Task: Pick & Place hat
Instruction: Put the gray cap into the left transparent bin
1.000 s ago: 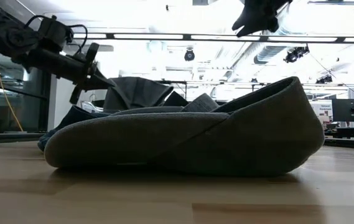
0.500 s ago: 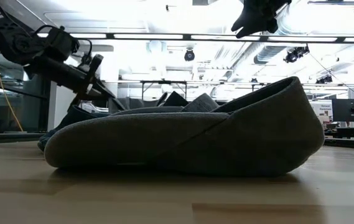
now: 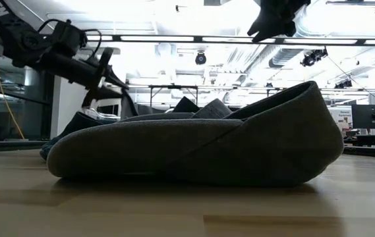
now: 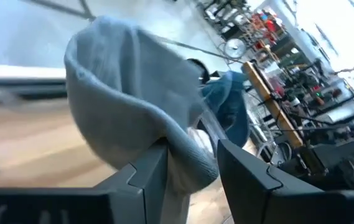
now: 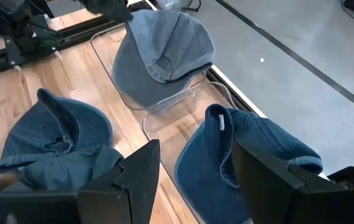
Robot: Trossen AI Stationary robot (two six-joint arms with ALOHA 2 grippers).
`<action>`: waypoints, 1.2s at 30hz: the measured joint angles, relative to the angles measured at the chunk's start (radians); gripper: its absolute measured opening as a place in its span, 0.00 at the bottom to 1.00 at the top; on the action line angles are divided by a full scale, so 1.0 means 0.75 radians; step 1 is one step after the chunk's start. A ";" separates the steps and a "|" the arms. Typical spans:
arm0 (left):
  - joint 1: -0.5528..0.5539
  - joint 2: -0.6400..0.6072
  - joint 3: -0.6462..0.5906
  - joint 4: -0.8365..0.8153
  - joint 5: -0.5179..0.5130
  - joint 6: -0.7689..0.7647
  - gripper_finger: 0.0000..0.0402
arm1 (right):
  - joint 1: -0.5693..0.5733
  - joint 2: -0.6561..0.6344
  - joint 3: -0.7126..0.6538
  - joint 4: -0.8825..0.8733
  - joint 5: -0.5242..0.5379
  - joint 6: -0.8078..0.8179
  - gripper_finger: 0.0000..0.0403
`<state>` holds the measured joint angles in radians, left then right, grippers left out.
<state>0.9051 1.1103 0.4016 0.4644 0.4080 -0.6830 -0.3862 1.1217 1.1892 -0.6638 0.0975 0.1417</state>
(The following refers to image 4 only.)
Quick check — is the cluttered storage shelf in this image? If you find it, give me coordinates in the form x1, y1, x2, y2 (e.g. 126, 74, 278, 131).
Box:
201, 0, 289, 63

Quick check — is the round white fan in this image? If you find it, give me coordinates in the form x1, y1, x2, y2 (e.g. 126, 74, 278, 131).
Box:
223, 37, 247, 59

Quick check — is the wooden workbench top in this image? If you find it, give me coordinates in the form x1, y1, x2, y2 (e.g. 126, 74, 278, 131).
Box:
241, 61, 304, 149

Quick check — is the grey baseball cap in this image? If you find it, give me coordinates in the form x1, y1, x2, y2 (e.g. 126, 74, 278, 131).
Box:
63, 15, 221, 224

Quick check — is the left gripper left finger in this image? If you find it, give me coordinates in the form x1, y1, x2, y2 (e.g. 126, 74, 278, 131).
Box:
0, 141, 169, 224

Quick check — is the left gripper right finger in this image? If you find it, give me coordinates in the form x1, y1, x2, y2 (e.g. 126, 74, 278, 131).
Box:
217, 139, 354, 224

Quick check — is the dark blue denim hat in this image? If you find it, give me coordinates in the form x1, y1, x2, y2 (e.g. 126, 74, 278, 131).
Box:
200, 70, 251, 149

